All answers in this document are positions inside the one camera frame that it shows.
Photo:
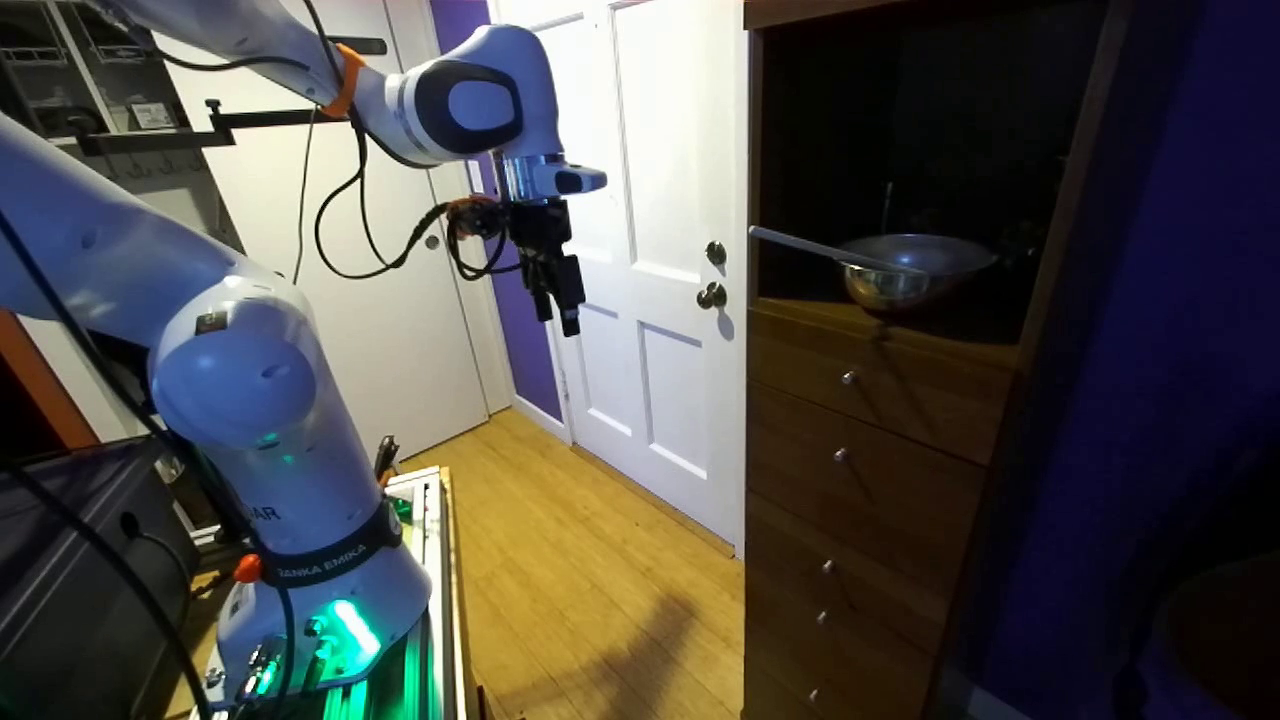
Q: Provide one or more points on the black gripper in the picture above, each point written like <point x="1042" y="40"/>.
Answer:
<point x="544" y="233"/>

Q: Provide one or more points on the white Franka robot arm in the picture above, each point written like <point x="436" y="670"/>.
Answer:
<point x="241" y="387"/>

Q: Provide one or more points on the robot base stand green light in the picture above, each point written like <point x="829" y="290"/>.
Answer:
<point x="435" y="600"/>

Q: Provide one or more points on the brown wooden cabinet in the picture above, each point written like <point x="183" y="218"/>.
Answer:
<point x="880" y="443"/>

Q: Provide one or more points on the small closet door knob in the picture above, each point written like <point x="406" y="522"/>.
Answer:
<point x="429" y="242"/>

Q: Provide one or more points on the white panel door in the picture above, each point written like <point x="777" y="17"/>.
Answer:
<point x="661" y="200"/>

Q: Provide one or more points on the dark round door knob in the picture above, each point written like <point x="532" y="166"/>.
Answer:
<point x="709" y="295"/>

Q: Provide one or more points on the dark deadbolt lock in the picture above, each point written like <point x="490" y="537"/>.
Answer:
<point x="719" y="253"/>

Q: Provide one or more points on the white closet double door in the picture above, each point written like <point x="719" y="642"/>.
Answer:
<point x="387" y="347"/>

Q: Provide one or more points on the small metal drawer knob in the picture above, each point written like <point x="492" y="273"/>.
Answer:
<point x="848" y="378"/>
<point x="840" y="452"/>
<point x="809" y="695"/>
<point x="822" y="619"/>
<point x="827" y="565"/>

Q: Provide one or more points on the brown wooden beam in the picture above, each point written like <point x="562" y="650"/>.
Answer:
<point x="42" y="383"/>

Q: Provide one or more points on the grey shelving unit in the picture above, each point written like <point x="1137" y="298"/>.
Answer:
<point x="80" y="65"/>

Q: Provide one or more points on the black case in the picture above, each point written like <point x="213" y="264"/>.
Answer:
<point x="64" y="586"/>

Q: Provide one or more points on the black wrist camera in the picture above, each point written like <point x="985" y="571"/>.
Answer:
<point x="481" y="223"/>

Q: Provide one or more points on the black exterior camera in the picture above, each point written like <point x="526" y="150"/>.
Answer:
<point x="362" y="46"/>

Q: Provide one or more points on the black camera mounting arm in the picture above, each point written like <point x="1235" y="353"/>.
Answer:
<point x="255" y="123"/>

